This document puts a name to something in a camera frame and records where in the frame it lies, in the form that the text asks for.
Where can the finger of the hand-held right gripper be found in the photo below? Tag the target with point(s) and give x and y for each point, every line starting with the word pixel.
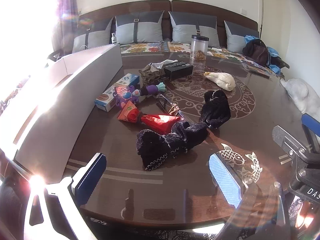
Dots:
pixel 287 142
pixel 310 127

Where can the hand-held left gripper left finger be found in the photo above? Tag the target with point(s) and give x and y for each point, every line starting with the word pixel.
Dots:
pixel 91 175

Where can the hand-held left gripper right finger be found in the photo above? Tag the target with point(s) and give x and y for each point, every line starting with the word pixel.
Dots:
pixel 225 180

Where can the black velvet cloth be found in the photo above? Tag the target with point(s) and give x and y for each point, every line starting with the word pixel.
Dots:
pixel 162 142

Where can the red snack packet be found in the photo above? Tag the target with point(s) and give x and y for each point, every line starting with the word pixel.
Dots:
pixel 155 122

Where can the large white cardboard box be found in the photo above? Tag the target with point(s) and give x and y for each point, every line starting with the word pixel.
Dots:
pixel 62 92

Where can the white knitted pouch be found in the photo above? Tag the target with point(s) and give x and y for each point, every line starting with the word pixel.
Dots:
pixel 223 80

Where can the blue white toothpaste box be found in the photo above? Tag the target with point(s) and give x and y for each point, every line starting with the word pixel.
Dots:
pixel 125 80

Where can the purple toy wand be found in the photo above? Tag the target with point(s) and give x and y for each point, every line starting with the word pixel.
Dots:
pixel 150 89

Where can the grey rhinestone hair clip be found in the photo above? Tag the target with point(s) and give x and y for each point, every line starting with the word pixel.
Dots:
pixel 150 71

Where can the brown patterned glass desktop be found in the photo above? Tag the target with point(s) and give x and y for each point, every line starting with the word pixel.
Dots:
pixel 250 135

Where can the white fluffy cushion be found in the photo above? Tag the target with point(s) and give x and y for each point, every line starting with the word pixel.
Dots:
pixel 300 92

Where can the black cloth item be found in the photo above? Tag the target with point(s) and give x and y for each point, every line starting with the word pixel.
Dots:
pixel 281 62

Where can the dark brown bag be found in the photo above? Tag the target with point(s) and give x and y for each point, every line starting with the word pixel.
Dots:
pixel 257 51

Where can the dark bag with blue cloth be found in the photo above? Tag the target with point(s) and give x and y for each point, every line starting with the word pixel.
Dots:
pixel 250 38

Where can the grey two-tone pillow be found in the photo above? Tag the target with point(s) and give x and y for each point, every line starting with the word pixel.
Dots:
pixel 185 30
pixel 235 40
pixel 97 37
pixel 140 30

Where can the black cardboard box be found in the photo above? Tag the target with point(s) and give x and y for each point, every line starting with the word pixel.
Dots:
pixel 178 71

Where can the thin grey pole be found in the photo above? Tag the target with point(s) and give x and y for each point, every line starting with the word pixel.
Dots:
pixel 261 10

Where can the clear jar with black lid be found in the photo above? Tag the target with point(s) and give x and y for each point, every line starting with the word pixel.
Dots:
pixel 199 46

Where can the small white bottle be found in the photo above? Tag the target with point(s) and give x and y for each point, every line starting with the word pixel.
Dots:
pixel 114 40

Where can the floral printed blanket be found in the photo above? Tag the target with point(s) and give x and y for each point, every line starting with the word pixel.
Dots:
pixel 150 47

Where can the purple curtain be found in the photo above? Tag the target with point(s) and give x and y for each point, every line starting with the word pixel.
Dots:
pixel 67 2

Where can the dark brown sofa backrest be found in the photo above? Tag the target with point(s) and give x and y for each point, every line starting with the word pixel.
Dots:
pixel 150 6

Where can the white wall socket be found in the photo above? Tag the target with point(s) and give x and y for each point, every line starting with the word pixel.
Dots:
pixel 244 11

